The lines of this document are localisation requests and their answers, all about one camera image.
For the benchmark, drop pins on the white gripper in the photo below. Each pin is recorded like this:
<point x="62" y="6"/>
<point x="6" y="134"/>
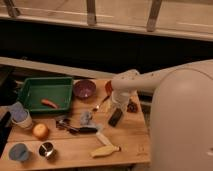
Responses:
<point x="120" y="100"/>

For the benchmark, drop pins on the black eraser block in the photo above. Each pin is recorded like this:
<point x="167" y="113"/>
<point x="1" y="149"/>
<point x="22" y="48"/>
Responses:
<point x="116" y="118"/>

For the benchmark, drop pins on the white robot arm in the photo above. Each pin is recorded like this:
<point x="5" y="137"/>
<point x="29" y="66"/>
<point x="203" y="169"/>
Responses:
<point x="181" y="118"/>

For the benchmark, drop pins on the dark grape bunch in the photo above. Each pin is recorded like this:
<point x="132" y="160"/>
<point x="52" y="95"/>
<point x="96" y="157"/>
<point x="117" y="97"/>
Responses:
<point x="132" y="107"/>

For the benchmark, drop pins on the metal spoon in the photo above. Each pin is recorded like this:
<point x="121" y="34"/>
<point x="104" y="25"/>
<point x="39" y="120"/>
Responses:
<point x="98" y="105"/>

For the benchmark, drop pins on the orange bowl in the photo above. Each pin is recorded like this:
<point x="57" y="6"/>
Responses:
<point x="108" y="88"/>

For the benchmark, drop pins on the grey blue cloth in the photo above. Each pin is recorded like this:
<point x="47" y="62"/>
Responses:
<point x="86" y="120"/>

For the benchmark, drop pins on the purple bowl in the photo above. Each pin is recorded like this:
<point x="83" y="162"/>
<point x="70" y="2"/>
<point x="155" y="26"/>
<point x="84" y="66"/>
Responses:
<point x="84" y="89"/>

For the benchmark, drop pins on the green plastic tray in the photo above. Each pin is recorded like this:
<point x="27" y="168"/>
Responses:
<point x="56" y="89"/>

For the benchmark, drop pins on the red sausage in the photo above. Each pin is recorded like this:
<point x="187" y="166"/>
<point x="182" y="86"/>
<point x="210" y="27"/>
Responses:
<point x="49" y="103"/>

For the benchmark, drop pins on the orange apple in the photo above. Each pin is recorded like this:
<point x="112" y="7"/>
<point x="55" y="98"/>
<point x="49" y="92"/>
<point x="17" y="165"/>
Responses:
<point x="40" y="131"/>

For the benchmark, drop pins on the metal cup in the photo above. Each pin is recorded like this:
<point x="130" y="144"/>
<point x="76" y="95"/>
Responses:
<point x="47" y="150"/>

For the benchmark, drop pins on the white cup with blue cloth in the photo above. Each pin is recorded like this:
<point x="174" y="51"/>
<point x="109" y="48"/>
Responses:
<point x="20" y="116"/>

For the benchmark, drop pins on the white knife handle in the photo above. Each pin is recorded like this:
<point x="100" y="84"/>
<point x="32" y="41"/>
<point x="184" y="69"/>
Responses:
<point x="103" y="138"/>

